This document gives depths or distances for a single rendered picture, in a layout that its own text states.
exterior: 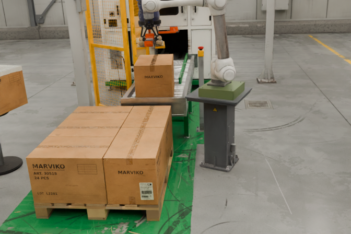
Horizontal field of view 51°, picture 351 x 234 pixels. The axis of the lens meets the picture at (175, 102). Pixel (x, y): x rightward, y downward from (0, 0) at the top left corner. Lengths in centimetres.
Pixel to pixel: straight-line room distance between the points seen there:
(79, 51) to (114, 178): 223
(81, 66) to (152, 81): 119
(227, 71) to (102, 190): 140
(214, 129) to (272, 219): 101
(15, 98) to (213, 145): 203
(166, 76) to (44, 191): 166
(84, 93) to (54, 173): 200
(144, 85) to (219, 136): 97
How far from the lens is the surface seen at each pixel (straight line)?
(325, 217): 317
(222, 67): 317
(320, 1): 1286
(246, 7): 1252
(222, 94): 329
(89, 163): 286
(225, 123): 346
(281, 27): 1256
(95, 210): 306
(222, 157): 362
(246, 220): 301
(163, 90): 388
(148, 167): 276
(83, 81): 477
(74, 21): 465
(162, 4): 306
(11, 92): 395
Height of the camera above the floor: 177
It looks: 18 degrees down
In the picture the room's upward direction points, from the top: 2 degrees counter-clockwise
